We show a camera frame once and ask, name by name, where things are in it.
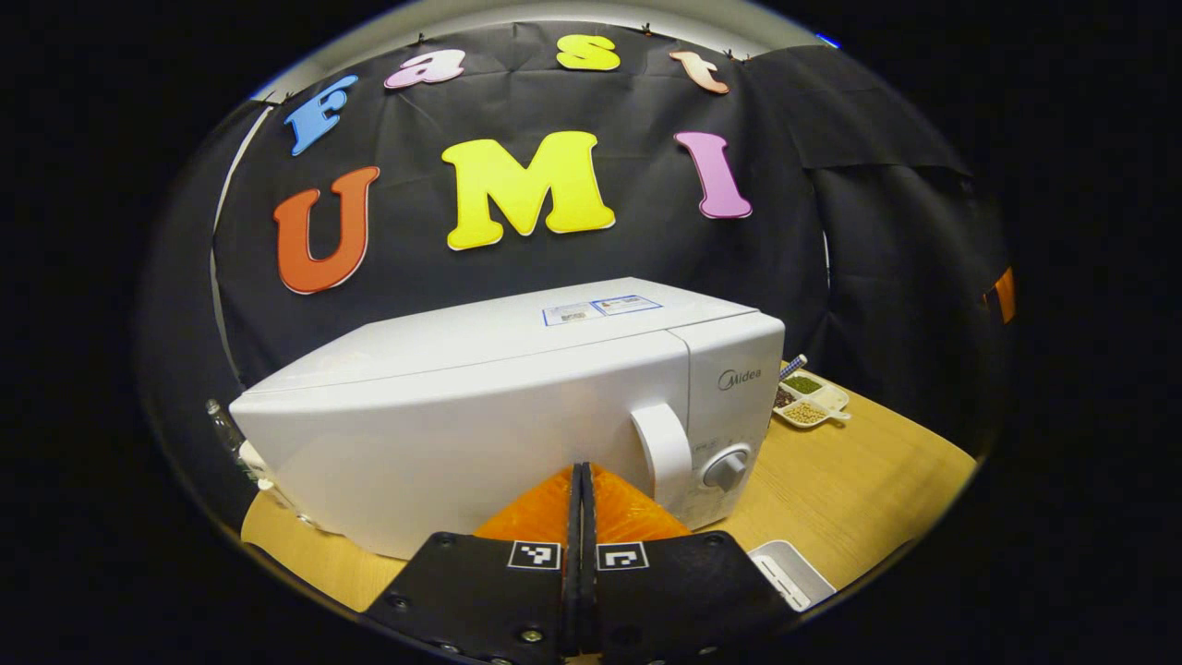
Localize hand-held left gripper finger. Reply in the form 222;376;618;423
583;464;795;665
365;464;585;665

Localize white microwave oven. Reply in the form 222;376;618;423
229;277;786;562

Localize white rectangular dish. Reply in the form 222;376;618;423
746;540;838;612

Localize divided dish of beans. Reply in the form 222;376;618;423
772;369;852;429

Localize black backdrop cloth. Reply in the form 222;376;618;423
139;20;1012;518

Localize clear plastic water bottle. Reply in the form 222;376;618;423
205;399;243;455

